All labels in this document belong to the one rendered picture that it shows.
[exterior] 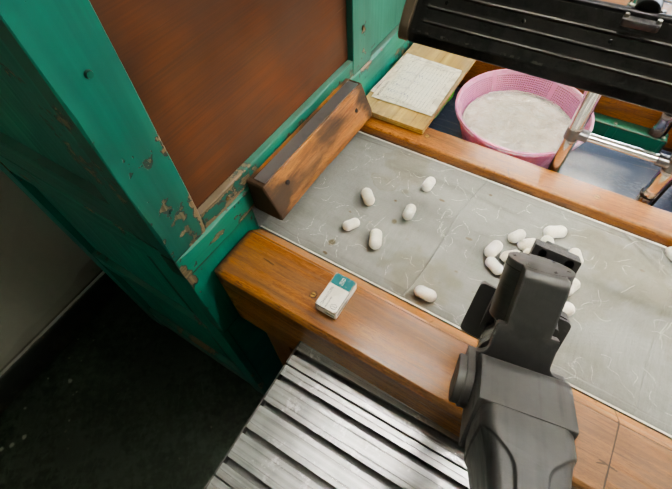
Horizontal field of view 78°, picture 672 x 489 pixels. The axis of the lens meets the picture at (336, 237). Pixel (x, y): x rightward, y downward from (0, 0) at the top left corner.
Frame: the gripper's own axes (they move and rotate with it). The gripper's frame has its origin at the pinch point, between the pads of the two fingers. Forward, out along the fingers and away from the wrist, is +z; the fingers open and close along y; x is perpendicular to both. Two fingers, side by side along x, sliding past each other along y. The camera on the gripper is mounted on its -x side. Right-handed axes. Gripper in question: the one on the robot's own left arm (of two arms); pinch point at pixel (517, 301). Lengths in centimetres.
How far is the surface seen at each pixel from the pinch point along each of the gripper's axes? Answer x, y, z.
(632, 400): 6.7, -18.0, 3.7
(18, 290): 62, 117, 5
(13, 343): 81, 117, 5
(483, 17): -30.1, 16.9, -6.2
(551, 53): -28.3, 8.7, -6.0
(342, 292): 8.3, 21.6, -5.3
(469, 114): -21.6, 22.2, 38.8
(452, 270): 2.5, 9.8, 8.5
